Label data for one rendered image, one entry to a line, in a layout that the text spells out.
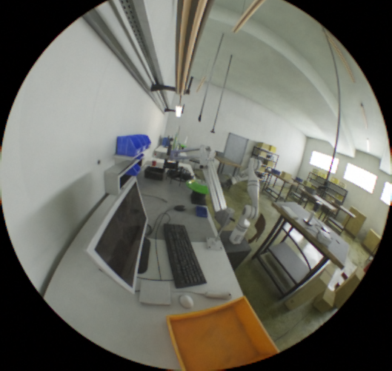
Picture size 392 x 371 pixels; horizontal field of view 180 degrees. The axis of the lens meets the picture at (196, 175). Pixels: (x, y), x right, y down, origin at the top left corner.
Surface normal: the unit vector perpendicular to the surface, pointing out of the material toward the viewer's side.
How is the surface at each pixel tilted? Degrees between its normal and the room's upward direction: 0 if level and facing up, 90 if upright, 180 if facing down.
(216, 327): 0
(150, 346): 0
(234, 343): 0
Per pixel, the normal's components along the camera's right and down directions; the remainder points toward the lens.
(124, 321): 0.24, -0.92
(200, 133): 0.15, 0.34
